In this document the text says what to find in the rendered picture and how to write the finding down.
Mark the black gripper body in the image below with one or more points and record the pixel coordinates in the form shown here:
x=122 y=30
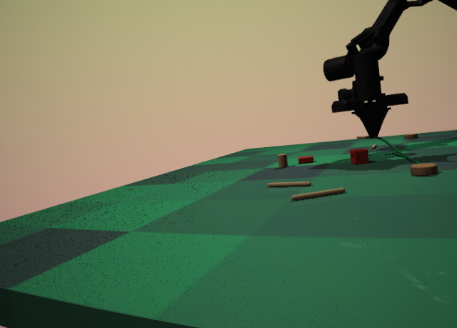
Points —
x=368 y=87

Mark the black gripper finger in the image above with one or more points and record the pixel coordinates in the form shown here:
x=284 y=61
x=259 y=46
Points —
x=379 y=118
x=368 y=119

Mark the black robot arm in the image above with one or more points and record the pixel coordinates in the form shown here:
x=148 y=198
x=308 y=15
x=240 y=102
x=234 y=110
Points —
x=373 y=41

